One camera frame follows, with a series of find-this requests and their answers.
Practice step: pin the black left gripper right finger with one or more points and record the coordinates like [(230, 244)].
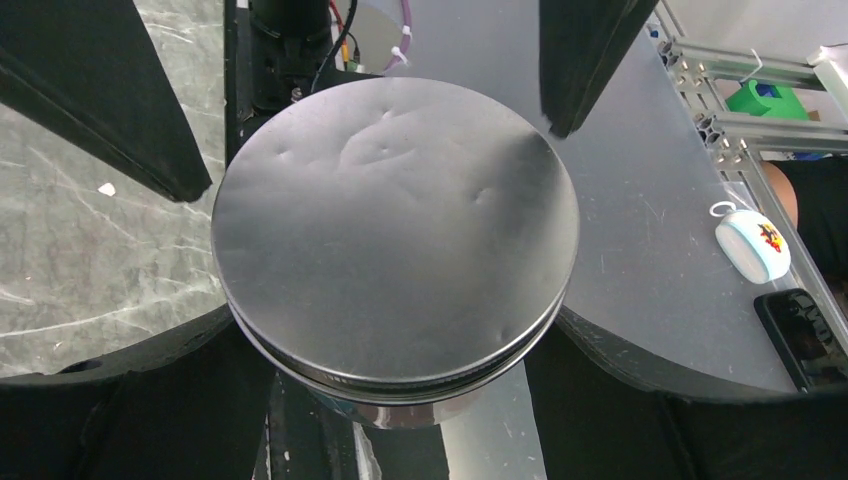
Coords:
[(606, 408)]

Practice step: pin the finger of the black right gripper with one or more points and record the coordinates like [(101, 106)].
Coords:
[(581, 44), (89, 72)]

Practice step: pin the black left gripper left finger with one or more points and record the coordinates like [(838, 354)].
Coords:
[(188, 403)]

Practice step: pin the clear plastic jar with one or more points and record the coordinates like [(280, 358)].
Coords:
[(400, 417)]

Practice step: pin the white jar lid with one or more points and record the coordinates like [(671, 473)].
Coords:
[(395, 241)]

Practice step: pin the green plastic object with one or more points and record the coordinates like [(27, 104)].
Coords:
[(766, 100)]

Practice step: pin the black smartphone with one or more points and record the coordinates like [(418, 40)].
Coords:
[(805, 343)]

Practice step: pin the white computer mouse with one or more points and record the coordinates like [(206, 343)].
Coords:
[(751, 242)]

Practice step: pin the aluminium frame rail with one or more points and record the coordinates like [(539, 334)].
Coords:
[(705, 75)]

